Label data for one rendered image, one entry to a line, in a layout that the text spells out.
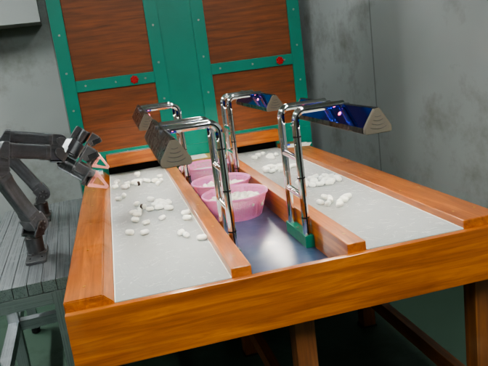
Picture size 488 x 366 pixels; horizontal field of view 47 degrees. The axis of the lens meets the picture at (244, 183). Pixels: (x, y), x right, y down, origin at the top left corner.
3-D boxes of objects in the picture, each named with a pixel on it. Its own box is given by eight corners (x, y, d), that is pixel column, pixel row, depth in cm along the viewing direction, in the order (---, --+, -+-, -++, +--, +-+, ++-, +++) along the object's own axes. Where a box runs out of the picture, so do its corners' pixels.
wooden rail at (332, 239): (350, 282, 154) (347, 244, 151) (221, 171, 326) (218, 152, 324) (369, 277, 155) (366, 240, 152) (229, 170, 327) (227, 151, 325)
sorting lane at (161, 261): (115, 309, 139) (114, 301, 139) (110, 179, 312) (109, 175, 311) (232, 285, 145) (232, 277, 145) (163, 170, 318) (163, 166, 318)
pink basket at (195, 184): (213, 211, 234) (210, 189, 232) (183, 202, 256) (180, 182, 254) (264, 196, 249) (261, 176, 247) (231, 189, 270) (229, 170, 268)
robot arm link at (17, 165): (52, 192, 266) (3, 139, 254) (53, 194, 260) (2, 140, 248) (41, 200, 265) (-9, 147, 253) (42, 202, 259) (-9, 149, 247)
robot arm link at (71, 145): (74, 148, 226) (54, 130, 218) (88, 148, 222) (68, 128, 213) (60, 171, 221) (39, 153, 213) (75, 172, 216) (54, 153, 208)
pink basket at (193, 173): (211, 189, 276) (208, 170, 274) (171, 187, 291) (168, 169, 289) (241, 176, 297) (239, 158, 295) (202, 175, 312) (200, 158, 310)
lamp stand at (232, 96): (237, 188, 270) (225, 95, 260) (229, 181, 289) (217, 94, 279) (275, 181, 274) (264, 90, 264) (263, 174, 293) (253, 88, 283)
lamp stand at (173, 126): (181, 274, 170) (159, 128, 160) (174, 253, 189) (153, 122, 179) (242, 261, 173) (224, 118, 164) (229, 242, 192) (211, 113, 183)
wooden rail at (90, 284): (77, 371, 140) (62, 303, 136) (92, 206, 312) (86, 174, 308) (125, 359, 142) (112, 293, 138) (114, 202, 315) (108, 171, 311)
